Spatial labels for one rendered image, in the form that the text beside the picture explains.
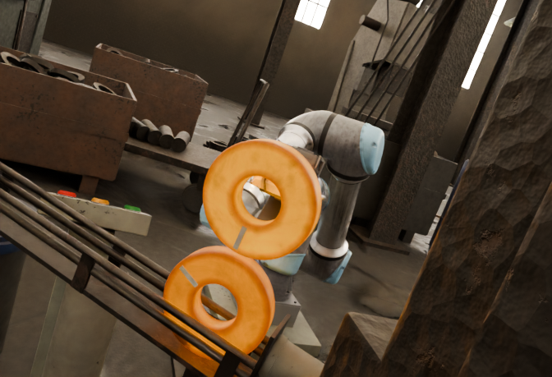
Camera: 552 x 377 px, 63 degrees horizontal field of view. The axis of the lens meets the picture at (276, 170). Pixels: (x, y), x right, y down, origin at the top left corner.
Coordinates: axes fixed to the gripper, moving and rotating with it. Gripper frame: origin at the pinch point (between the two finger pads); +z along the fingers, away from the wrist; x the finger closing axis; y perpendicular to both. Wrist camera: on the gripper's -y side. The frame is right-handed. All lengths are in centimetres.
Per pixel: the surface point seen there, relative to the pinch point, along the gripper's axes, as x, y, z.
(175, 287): -6.9, -17.5, -3.1
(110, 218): -41, -21, -37
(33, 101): -177, -6, -143
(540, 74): 19.8, 10.6, 30.5
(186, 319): -3.4, -20.3, -2.4
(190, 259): -6.0, -13.0, -2.1
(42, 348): -48, -58, -45
